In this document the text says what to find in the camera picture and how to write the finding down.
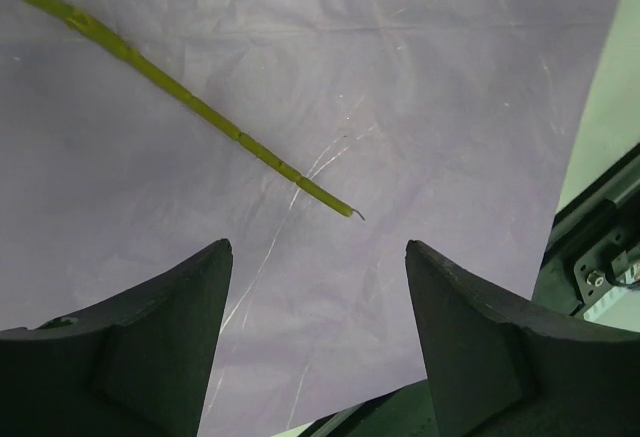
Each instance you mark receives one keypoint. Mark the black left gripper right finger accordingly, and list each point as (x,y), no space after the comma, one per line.
(500,365)

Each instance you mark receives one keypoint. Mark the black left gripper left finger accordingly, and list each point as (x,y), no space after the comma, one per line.
(135,364)

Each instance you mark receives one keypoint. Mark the pink and purple wrapping paper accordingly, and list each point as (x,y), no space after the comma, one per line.
(446,121)

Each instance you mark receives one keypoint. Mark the yellow and pink flower bunch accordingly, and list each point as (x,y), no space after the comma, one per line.
(96,31)

